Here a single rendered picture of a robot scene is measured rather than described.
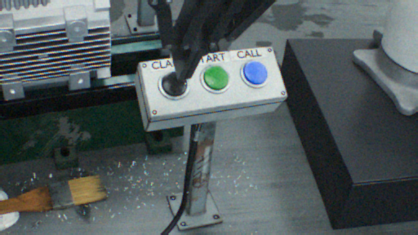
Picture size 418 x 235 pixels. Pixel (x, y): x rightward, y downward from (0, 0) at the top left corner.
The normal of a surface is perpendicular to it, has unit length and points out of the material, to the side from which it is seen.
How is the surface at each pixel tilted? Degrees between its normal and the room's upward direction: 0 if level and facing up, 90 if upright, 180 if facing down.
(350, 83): 2
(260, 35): 0
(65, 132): 90
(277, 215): 0
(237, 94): 29
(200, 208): 90
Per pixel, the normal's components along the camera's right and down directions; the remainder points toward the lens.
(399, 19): -0.91, 0.23
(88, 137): 0.33, 0.65
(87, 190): 0.13, -0.74
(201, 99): 0.25, -0.34
